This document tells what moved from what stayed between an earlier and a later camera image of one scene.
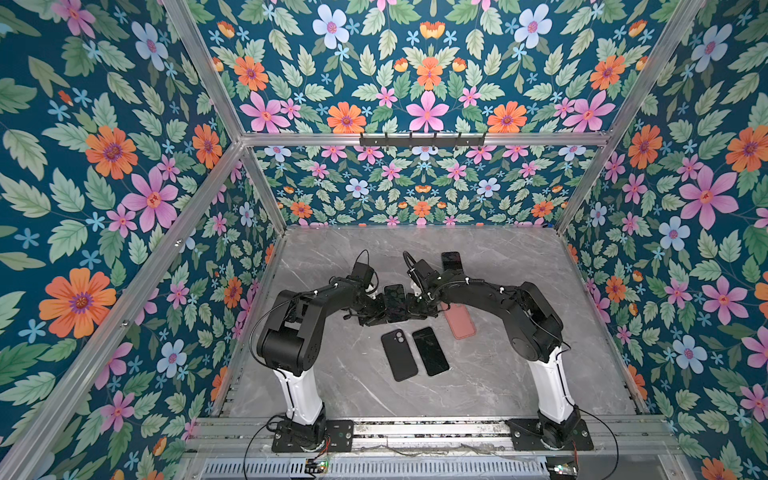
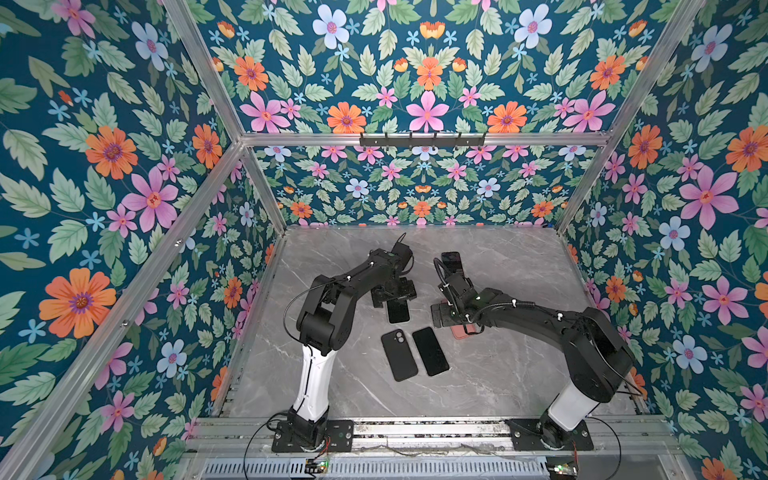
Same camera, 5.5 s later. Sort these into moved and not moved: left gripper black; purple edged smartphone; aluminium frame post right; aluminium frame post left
Moved: left gripper black
Not moved: aluminium frame post left; aluminium frame post right; purple edged smartphone
